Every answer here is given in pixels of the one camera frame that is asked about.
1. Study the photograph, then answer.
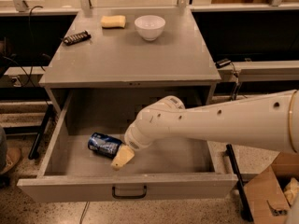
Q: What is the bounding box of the brown cardboard box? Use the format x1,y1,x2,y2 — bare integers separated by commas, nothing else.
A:
244,153,299,224

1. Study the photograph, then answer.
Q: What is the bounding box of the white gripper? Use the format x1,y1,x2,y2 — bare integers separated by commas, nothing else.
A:
111,122,153,171

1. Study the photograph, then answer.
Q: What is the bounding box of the yellow sponge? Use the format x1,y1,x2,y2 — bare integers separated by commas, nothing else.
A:
101,15,126,28

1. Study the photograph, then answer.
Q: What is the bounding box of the black left cabinet leg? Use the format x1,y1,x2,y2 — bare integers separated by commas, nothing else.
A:
28,105,53,160

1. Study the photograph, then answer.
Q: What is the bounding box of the black drawer handle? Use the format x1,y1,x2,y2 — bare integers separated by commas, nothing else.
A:
111,186,148,200

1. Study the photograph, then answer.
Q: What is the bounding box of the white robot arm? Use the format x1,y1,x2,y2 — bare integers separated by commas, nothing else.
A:
111,90,299,170

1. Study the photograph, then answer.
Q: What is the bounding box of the black right cabinet leg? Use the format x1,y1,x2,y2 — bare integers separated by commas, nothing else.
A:
226,144,253,222

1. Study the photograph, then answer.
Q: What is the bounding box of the black cable on floor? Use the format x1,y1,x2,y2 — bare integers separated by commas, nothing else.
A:
228,63,247,102

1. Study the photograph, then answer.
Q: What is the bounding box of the grey cabinet counter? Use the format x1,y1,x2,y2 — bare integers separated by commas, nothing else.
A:
39,7,221,110

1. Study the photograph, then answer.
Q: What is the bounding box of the black cabinet leg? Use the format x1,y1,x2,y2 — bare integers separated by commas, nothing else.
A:
226,144,253,222
28,105,53,160

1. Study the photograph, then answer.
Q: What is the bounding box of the white ceramic bowl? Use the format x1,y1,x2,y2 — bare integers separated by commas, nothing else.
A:
135,15,165,41

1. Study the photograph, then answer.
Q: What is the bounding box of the small black device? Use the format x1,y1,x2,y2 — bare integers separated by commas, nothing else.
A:
215,59,231,69

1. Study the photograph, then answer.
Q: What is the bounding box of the blue pepsi can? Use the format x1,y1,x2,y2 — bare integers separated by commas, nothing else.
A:
88,133,122,159

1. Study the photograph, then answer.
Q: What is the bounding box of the brown shoe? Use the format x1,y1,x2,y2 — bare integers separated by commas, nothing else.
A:
0,147,21,175

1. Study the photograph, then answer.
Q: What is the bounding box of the grey open top drawer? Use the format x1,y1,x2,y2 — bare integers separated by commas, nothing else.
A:
18,88,237,203

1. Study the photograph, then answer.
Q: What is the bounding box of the dark snack bar packet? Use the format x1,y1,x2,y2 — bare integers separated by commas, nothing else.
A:
63,31,92,46

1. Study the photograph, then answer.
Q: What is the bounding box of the black cable on left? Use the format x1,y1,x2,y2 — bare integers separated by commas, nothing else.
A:
0,5,52,107

